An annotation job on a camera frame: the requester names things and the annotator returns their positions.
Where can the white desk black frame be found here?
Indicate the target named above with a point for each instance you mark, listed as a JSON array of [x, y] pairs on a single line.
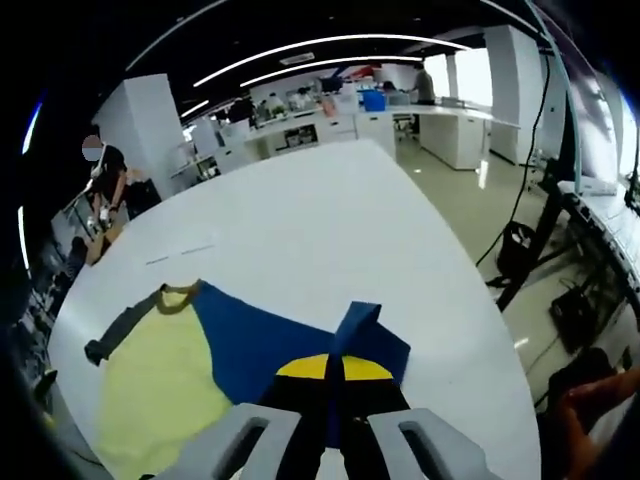
[[595, 205]]

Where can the long white counter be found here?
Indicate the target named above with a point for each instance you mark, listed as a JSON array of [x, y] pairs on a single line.
[[450, 135]]

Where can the blue crate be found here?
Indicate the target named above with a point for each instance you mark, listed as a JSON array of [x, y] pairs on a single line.
[[375, 101]]

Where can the yellow blue grey garment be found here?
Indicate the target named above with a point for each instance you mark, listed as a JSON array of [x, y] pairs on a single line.
[[150, 360]]

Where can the long ceiling light strip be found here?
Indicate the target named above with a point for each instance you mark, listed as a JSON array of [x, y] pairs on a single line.
[[350, 37]]

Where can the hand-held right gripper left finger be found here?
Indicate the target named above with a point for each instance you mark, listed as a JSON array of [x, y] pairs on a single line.
[[295, 415]]

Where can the black box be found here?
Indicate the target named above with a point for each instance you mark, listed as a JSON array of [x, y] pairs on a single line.
[[585, 315]]

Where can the black waste bin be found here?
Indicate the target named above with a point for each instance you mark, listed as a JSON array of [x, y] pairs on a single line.
[[515, 255]]

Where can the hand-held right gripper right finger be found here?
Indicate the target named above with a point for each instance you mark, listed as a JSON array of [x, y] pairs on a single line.
[[375, 405]]

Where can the brown cardboard box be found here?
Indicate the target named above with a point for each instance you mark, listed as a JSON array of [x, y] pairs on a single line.
[[97, 247]]

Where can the white square pillar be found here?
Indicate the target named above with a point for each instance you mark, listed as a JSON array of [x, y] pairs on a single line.
[[150, 115], [510, 90]]

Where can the ceiling air vent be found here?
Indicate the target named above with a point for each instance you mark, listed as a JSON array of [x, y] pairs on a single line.
[[297, 58]]

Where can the short ceiling light strip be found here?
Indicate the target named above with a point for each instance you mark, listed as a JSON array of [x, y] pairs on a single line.
[[350, 60]]

